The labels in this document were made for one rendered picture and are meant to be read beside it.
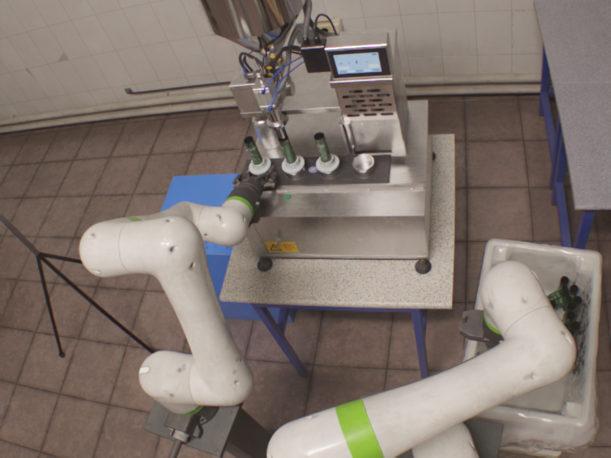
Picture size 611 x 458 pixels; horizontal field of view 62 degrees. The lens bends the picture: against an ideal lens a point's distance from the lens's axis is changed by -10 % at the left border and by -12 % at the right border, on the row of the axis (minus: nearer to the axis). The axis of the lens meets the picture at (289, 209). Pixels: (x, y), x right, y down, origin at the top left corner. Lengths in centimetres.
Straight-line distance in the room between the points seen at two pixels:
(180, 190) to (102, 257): 141
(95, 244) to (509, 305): 81
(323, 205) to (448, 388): 94
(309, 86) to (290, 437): 118
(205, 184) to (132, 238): 140
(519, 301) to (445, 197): 110
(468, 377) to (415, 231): 87
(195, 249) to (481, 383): 60
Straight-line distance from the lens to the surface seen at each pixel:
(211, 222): 154
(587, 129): 228
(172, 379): 141
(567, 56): 261
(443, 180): 206
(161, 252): 112
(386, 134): 170
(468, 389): 90
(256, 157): 176
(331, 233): 176
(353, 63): 152
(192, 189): 254
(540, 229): 286
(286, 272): 194
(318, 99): 174
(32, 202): 415
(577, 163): 215
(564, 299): 202
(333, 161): 173
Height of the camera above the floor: 234
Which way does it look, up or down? 50 degrees down
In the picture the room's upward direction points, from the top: 23 degrees counter-clockwise
